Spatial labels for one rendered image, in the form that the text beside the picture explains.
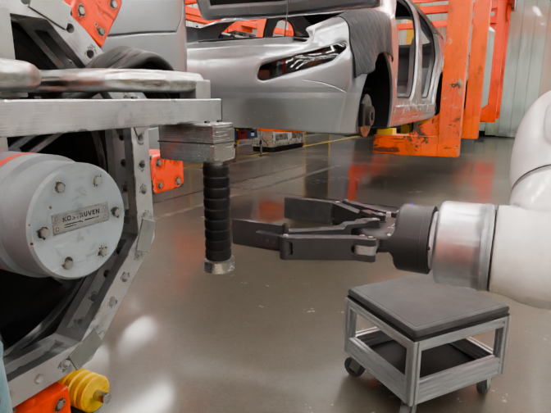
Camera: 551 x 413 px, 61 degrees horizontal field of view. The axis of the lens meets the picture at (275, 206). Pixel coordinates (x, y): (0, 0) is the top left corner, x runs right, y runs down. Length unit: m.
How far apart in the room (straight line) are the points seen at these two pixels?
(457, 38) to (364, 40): 0.94
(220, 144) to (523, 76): 12.74
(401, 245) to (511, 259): 0.10
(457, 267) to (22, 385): 0.57
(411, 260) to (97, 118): 0.35
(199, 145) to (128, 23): 0.77
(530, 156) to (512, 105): 12.66
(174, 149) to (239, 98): 2.45
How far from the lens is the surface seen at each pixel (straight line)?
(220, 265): 0.63
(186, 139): 0.61
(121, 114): 0.51
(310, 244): 0.48
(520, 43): 13.29
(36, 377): 0.78
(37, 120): 0.45
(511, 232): 0.49
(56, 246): 0.53
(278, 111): 3.01
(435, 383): 1.57
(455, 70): 3.94
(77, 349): 0.79
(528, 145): 0.59
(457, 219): 0.49
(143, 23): 1.38
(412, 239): 0.50
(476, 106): 5.86
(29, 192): 0.52
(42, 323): 0.85
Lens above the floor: 0.98
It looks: 13 degrees down
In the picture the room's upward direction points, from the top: straight up
